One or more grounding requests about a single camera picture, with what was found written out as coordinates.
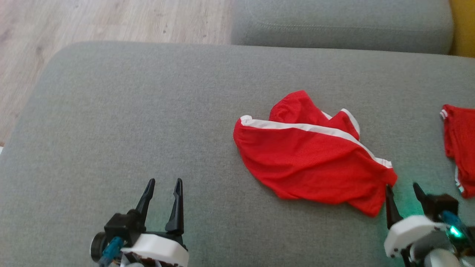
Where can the blue right camera connector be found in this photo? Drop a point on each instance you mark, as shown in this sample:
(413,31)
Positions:
(452,220)

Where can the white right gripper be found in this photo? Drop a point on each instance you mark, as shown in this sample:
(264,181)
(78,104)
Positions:
(410,230)

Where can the red and white jersey shirt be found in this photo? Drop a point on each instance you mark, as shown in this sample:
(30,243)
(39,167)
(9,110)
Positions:
(462,144)

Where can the yellow furniture panel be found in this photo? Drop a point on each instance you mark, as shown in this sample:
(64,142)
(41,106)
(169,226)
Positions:
(464,26)

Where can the grey fabric sofa cushion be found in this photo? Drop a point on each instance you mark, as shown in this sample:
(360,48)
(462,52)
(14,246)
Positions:
(341,24)

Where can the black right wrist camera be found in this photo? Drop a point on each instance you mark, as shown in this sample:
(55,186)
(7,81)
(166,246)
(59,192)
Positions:
(441,204)

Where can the blue left camera connector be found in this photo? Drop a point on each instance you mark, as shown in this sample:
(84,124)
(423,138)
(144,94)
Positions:
(111,250)

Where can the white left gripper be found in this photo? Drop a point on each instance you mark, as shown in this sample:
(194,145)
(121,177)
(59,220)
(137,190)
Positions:
(159,248)

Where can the red shorts with white stripe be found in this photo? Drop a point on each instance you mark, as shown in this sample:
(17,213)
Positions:
(308,159)

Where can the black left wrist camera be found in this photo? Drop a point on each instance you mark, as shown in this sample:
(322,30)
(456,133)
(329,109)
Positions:
(122,226)

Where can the grey fabric sofa seat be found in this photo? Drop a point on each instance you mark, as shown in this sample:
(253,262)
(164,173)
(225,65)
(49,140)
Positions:
(148,118)

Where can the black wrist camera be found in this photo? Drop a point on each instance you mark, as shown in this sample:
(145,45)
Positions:
(441,204)
(122,226)

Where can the blue camera connector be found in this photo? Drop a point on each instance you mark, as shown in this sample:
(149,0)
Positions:
(452,220)
(111,250)

